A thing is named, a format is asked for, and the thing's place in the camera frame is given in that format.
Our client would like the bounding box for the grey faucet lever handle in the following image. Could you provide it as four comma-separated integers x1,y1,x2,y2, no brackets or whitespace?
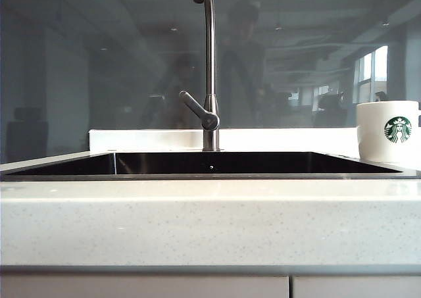
178,90,220,131

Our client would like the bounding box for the white Starbucks logo mug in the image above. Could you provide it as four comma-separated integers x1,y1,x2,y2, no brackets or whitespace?
356,101,421,164

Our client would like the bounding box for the dark stainless steel sink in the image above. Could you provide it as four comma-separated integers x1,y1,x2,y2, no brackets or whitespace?
0,150,421,181

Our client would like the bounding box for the stainless steel faucet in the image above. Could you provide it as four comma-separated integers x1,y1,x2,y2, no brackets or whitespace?
191,0,220,152

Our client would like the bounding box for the wide white cabinet door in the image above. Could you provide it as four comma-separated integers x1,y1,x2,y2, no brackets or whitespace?
0,275,291,298

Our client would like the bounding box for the narrow white cabinet door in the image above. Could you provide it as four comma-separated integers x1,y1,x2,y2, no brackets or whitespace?
292,275,421,298

